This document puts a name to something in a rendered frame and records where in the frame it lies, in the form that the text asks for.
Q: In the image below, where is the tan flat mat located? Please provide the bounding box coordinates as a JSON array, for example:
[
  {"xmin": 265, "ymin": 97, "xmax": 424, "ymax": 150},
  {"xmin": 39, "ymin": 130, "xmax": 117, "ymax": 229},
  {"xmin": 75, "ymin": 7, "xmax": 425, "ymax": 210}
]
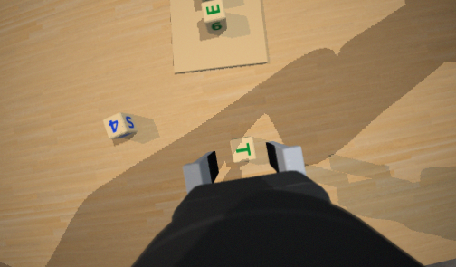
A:
[{"xmin": 170, "ymin": 0, "xmax": 267, "ymax": 73}]

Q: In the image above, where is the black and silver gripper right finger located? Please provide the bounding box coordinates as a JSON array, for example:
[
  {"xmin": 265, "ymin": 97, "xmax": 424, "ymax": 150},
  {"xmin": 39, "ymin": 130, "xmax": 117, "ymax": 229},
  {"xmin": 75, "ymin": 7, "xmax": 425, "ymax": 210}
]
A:
[{"xmin": 266, "ymin": 141, "xmax": 306, "ymax": 176}]

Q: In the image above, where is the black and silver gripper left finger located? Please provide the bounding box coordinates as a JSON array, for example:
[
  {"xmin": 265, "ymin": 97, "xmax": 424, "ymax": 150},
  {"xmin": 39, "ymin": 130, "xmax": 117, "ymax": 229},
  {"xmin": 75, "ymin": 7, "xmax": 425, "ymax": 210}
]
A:
[{"xmin": 183, "ymin": 151, "xmax": 219, "ymax": 193}]

